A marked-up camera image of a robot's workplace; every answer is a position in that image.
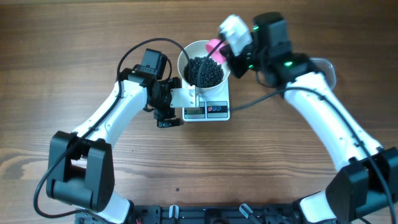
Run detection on white bowl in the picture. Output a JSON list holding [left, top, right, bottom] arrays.
[[177, 39, 230, 95]]

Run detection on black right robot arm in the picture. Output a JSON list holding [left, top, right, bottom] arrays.
[[219, 12, 397, 223]]

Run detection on black beans in bowl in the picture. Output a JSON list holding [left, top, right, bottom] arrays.
[[183, 57, 224, 88]]

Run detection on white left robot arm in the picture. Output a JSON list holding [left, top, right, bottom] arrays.
[[40, 49, 183, 223]]

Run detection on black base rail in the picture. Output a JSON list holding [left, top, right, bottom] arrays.
[[126, 203, 310, 224]]

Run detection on white digital kitchen scale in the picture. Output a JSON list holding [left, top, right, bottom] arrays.
[[182, 83, 230, 122]]

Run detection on clear plastic container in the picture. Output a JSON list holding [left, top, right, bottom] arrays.
[[311, 58, 336, 90]]

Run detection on pink scoop with blue handle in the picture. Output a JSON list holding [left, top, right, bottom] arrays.
[[205, 39, 226, 64]]

